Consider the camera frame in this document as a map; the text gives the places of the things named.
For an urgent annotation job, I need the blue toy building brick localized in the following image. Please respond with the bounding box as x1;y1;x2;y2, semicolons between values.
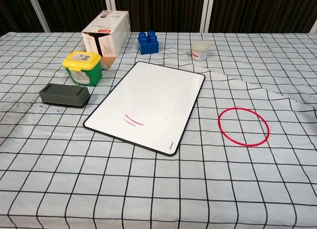
137;30;159;55

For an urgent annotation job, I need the grey whiteboard eraser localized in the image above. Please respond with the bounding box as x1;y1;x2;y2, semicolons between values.
38;83;91;108

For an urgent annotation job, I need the white board with black rim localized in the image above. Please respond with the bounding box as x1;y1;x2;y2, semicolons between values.
83;61;206;157

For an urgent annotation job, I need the small white plastic jar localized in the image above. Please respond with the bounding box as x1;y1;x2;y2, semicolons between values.
191;40;210;61

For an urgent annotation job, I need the black-checked white tablecloth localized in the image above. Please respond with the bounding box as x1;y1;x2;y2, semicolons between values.
0;31;317;229

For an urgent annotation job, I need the thin red ring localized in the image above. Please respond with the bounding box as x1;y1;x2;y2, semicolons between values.
217;107;270;147

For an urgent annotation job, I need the green tub with yellow lid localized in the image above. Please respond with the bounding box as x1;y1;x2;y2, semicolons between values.
61;50;103;87

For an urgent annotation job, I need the white cardboard product box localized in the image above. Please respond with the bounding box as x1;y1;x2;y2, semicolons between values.
81;10;132;69

